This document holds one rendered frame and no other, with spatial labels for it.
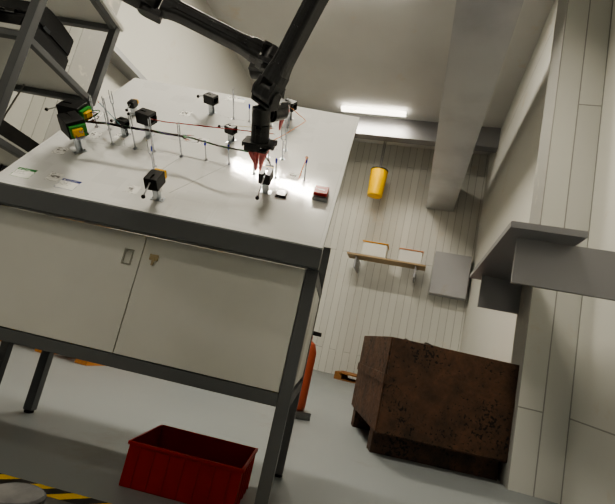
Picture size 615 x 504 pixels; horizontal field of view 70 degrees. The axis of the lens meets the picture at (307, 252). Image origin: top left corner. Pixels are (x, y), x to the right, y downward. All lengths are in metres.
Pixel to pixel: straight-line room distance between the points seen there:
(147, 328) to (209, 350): 0.22
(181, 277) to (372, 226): 7.93
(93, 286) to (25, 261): 0.26
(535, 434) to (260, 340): 2.02
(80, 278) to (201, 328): 0.45
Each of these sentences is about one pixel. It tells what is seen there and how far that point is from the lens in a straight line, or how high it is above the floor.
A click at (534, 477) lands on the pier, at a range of 3.10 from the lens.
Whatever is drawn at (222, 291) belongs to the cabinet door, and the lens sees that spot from 1.47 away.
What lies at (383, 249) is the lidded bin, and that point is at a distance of 8.41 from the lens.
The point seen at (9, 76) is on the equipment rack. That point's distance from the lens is 2.01.
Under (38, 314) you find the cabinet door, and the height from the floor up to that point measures 0.47.
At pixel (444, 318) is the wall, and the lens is 8.93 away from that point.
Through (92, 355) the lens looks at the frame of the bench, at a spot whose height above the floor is 0.38.
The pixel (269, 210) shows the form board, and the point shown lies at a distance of 1.55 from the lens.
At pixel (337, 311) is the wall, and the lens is 9.00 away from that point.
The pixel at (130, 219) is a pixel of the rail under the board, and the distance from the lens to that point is 1.58.
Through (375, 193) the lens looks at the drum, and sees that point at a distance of 8.81.
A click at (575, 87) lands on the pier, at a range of 3.65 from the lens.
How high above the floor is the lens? 0.59
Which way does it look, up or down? 11 degrees up
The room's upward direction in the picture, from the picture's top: 13 degrees clockwise
